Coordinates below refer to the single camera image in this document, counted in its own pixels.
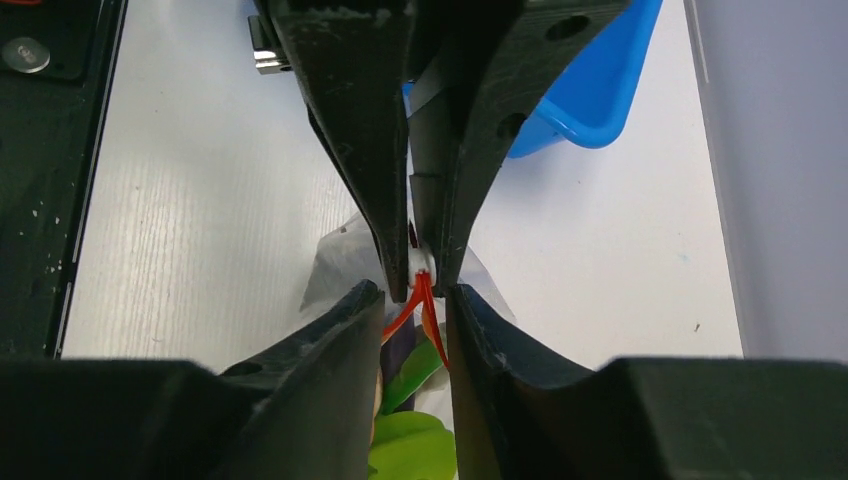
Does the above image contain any green toy chili pepper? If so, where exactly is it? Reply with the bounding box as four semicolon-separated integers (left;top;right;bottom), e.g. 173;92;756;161
380;340;443;415

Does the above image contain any green toy leaf vegetable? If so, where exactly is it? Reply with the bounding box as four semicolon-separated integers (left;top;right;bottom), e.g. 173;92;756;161
368;411;458;480

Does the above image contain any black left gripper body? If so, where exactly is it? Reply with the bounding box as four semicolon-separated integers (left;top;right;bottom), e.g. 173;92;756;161
247;0;292;75

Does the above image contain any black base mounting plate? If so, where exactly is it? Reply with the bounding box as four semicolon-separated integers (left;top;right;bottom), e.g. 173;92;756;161
1;1;127;359

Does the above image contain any white round toy slice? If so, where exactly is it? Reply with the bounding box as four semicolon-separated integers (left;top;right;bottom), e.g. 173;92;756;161
369;384;383;444

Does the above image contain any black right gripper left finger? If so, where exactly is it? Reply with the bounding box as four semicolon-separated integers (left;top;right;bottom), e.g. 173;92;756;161
1;281;384;479

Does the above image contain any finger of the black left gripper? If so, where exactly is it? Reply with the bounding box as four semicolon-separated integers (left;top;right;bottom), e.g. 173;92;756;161
408;1;630;296
268;1;414;303

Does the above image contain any clear zip top bag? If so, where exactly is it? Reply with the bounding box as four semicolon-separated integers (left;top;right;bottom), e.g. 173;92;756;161
299;211;518;480

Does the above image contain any blue plastic bin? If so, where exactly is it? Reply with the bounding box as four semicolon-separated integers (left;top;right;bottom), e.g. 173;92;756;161
401;0;665;160

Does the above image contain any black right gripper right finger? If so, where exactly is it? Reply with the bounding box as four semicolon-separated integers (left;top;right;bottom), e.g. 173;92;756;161
446;285;847;479

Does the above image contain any purple toy eggplant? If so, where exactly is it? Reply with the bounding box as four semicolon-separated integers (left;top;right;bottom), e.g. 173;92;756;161
380;323;417;389

